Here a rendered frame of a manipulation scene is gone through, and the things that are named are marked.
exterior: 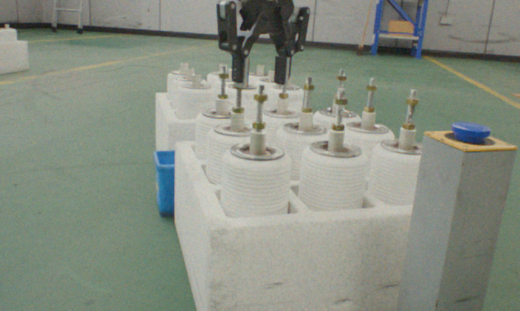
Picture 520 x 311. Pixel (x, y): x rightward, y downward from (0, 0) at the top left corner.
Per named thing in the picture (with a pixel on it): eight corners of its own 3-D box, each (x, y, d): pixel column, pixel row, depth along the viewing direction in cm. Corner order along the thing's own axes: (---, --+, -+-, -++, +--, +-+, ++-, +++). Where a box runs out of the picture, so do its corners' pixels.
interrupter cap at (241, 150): (230, 162, 59) (230, 157, 59) (230, 145, 66) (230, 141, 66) (288, 164, 59) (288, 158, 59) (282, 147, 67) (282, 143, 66)
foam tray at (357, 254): (341, 210, 107) (350, 136, 102) (453, 313, 71) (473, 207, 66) (174, 223, 96) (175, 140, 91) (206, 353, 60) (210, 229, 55)
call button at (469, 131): (470, 138, 53) (473, 121, 53) (496, 147, 50) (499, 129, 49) (441, 138, 52) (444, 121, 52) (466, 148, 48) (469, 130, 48)
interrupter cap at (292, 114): (258, 117, 85) (258, 114, 85) (266, 110, 92) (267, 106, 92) (299, 121, 84) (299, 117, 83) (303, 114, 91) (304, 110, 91)
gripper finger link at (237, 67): (240, 41, 57) (238, 80, 59) (220, 40, 55) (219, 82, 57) (248, 42, 56) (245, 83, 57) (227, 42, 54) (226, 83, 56)
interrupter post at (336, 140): (345, 151, 67) (347, 129, 66) (340, 155, 65) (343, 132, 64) (329, 148, 68) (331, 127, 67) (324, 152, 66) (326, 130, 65)
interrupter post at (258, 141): (248, 156, 61) (250, 133, 61) (248, 152, 64) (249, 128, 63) (266, 157, 62) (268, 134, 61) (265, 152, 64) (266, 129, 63)
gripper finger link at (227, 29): (222, -1, 55) (230, 47, 57) (210, 1, 54) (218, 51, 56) (236, -1, 53) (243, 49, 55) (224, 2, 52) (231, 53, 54)
